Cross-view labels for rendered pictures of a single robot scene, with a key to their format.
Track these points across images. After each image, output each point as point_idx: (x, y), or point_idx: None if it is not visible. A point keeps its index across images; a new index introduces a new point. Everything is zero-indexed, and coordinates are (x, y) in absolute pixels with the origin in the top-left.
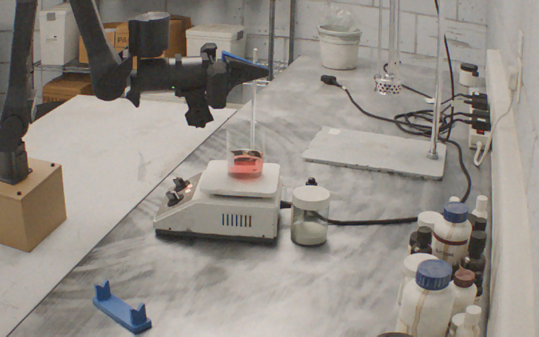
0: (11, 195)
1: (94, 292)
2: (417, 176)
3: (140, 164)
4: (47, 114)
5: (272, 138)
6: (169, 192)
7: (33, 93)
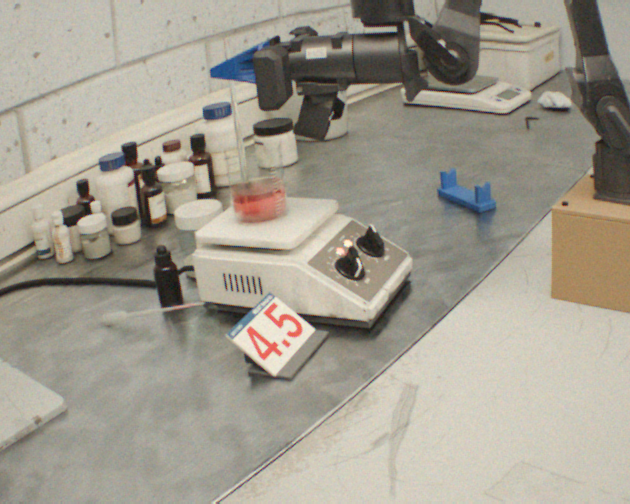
0: None
1: (495, 215)
2: None
3: (400, 437)
4: None
5: (46, 488)
6: (378, 236)
7: (574, 70)
